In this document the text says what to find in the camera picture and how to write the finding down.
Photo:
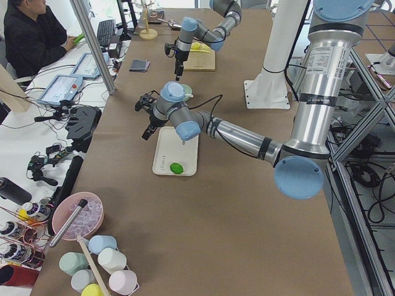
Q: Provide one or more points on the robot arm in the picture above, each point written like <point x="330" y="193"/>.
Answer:
<point x="336" y="27"/>
<point x="192" y="28"/>

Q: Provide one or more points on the green cup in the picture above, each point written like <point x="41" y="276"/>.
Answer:
<point x="71" y="262"/>

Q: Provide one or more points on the far teach pendant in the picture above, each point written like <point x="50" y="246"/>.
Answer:
<point x="86" y="67"/>

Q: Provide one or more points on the blue cup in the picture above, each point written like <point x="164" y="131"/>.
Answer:
<point x="100" y="242"/>

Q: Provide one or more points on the aluminium frame post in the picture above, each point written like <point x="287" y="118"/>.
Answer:
<point x="90" y="36"/>

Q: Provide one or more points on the mint green bowl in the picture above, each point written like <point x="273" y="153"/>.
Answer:
<point x="187" y="89"/>

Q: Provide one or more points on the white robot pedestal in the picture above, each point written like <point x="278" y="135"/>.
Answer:
<point x="268" y="90"/>

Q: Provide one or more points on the pink cup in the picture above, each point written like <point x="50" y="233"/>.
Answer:
<point x="123" y="282"/>

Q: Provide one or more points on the near teach pendant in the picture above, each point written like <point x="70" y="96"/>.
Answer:
<point x="62" y="87"/>

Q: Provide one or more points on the metal tube tool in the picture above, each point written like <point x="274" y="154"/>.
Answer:
<point x="81" y="205"/>

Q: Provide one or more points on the red can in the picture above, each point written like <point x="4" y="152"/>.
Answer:
<point x="17" y="276"/>

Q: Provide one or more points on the green lime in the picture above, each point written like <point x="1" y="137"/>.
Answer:
<point x="176" y="168"/>

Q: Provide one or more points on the yellow cup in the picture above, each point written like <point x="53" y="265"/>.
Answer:
<point x="92" y="290"/>

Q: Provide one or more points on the grey folded cloth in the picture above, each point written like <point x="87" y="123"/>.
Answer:
<point x="138" y="65"/>

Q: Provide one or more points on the black plastic bracket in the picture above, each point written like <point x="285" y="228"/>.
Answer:
<point x="81" y="125"/>

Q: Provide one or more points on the wooden stick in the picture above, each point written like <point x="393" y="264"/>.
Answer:
<point x="92" y="264"/>

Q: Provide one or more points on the black keyboard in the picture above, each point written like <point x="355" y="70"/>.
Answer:
<point x="105" y="31"/>

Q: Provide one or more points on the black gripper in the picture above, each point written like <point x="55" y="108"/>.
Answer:
<point x="152" y="121"/>
<point x="179" y="58"/>

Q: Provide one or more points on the wooden cutting board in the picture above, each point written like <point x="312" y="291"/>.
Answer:
<point x="200" y="62"/>

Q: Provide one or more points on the wooden mug tree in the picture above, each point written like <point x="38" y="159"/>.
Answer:
<point x="147" y="33"/>

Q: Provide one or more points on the teach pendant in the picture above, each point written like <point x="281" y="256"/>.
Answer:
<point x="62" y="87"/>
<point x="86" y="67"/>

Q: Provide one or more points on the grey cup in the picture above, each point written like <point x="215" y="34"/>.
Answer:
<point x="81" y="279"/>

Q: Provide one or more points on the cream rabbit tray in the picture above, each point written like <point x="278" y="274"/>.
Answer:
<point x="171" y="149"/>

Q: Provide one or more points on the seated person in black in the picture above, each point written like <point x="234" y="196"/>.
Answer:
<point x="34" y="37"/>

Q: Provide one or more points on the black bottle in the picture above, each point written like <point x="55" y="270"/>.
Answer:
<point x="14" y="192"/>

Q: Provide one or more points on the pink bowl with ice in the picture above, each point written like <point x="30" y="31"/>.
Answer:
<point x="88" y="220"/>

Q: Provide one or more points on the yellow plastic knife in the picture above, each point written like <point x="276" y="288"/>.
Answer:
<point x="208" y="51"/>

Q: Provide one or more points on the white cup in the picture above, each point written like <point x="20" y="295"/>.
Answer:
<point x="112" y="260"/>

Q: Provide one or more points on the metal scoop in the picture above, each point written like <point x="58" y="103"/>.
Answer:
<point x="172" y="24"/>

